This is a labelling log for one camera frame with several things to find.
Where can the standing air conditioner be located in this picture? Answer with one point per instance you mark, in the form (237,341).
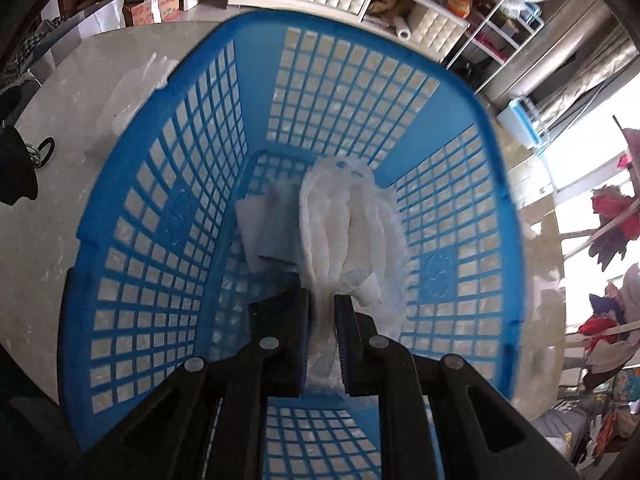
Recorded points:
(565,60)

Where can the dark red garment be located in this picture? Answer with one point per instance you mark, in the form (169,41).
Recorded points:
(615,210)

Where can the white quilted cloth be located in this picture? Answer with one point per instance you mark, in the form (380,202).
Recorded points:
(350,230)

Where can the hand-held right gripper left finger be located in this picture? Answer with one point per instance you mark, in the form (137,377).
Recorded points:
(302,340)

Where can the white paper roll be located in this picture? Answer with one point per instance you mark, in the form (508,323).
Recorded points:
(402,27)

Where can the cardboard box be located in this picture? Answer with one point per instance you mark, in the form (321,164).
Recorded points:
(150,7)

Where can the orange bottle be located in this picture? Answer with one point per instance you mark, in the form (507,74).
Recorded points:
(460,2)

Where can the white metal rack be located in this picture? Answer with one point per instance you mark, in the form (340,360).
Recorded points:
(470,35)

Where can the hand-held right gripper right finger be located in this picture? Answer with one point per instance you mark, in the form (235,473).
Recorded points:
(345,340)

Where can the hanging mixed garments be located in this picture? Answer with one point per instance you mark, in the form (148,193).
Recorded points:
(612,320)

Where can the blue and white box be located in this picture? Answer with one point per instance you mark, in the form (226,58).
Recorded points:
(515,120)

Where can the metal drying rack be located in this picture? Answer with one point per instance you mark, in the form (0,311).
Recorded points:
(600,230)

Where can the white pleated towel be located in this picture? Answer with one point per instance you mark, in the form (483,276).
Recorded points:
(135,95)

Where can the checked cloth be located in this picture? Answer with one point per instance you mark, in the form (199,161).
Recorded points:
(30,45)

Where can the pink clothes pile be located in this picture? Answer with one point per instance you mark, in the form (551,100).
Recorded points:
(631,147)

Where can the blue plastic basket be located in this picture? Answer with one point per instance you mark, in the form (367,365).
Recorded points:
(252,100)

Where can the black soft bag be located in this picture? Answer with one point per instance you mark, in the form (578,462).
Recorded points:
(15,175)

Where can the white paper bag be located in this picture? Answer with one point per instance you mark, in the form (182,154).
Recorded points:
(95,15)

